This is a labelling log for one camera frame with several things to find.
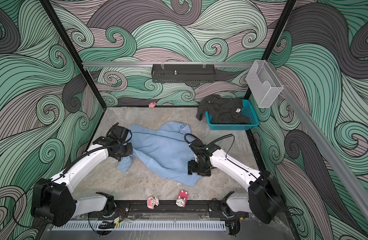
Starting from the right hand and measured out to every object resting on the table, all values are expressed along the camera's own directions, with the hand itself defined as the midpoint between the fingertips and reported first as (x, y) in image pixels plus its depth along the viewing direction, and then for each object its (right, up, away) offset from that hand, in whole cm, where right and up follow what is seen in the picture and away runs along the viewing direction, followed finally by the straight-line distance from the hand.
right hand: (193, 174), depth 79 cm
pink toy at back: (-30, +41, +39) cm, 64 cm away
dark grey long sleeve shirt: (+25, +36, +34) cm, 56 cm away
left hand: (-37, +12, +5) cm, 39 cm away
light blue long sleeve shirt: (-17, +9, +12) cm, 23 cm away
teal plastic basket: (+44, +34, +29) cm, 63 cm away
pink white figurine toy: (-22, -12, -6) cm, 25 cm away
